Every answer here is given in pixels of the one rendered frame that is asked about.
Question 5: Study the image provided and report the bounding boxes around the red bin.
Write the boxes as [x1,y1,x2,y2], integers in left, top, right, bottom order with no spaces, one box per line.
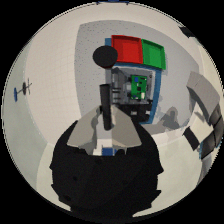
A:
[111,35,143,64]

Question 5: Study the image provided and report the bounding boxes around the green circuit board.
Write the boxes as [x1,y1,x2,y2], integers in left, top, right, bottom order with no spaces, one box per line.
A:
[131,75,147,99]

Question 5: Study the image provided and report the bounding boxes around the green bin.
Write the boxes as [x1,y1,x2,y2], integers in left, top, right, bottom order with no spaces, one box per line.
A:
[141,39,166,70]

